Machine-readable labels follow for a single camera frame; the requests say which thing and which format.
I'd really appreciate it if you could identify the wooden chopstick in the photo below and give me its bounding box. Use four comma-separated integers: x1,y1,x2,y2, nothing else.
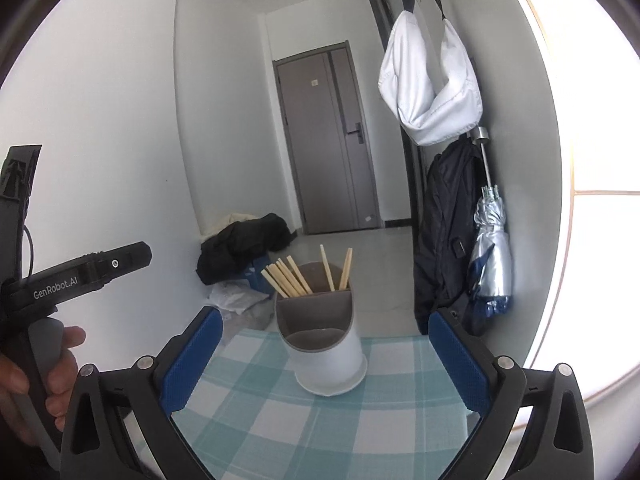
268,263,301,298
338,247,354,290
277,259,307,296
319,244,335,292
260,269,290,298
286,256,313,295

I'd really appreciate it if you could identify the person's left hand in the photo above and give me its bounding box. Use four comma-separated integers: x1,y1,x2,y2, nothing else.
0,325,87,449

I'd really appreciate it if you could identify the teal plaid placemat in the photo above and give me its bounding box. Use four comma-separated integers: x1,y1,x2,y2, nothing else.
174,330,469,479

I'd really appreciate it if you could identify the white plastic parcel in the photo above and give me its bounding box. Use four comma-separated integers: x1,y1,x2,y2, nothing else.
205,280,269,314

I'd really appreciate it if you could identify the grey plastic parcel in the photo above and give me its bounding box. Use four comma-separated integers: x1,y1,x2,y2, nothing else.
221,301,274,346

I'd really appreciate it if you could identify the black jacket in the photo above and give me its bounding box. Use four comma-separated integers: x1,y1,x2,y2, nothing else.
196,212,297,285

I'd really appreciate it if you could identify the white grey utensil holder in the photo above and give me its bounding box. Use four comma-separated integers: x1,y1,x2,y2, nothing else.
274,262,368,396

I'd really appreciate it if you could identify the silver folded umbrella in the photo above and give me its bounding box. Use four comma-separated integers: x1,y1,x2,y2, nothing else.
469,126,513,321

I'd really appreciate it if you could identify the cream cloth bundle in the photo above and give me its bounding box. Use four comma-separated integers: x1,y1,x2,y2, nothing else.
201,212,257,240

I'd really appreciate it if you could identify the black backpack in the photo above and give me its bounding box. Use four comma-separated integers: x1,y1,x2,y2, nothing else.
413,136,484,335

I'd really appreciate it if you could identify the grey entrance door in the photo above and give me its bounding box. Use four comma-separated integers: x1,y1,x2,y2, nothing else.
273,41,383,235

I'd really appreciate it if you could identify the white hanging bag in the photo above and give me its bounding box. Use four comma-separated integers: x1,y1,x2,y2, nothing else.
378,0,484,146

